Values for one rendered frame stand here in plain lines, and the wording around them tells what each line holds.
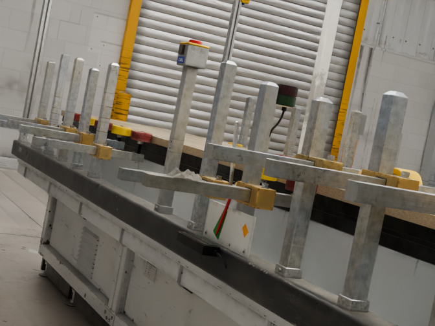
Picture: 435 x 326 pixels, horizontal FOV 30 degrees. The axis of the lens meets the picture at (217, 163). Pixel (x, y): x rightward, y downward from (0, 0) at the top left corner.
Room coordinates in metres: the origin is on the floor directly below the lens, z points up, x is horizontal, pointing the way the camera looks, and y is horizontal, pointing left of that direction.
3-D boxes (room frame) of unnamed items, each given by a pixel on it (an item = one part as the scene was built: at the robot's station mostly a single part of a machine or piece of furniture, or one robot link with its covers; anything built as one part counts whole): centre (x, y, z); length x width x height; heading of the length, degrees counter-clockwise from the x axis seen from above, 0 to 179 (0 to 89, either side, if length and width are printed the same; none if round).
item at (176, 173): (1.89, 0.07, 0.87); 0.09 x 0.07 x 0.02; 116
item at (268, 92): (2.01, -0.09, 0.89); 0.04 x 0.04 x 0.48; 26
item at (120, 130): (3.39, 0.42, 0.85); 0.08 x 0.08 x 0.11
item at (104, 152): (3.11, 0.45, 0.81); 0.14 x 0.06 x 0.05; 26
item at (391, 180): (1.54, -0.32, 0.95); 0.14 x 0.06 x 0.05; 26
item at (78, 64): (3.58, 0.68, 0.92); 0.04 x 0.04 x 0.48; 26
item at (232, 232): (2.03, -0.05, 0.75); 0.26 x 0.01 x 0.10; 26
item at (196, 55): (2.47, 0.13, 1.18); 0.07 x 0.07 x 0.08; 26
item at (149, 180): (1.94, -0.04, 0.84); 0.43 x 0.03 x 0.04; 116
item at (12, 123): (3.52, 0.71, 0.83); 0.43 x 0.03 x 0.04; 116
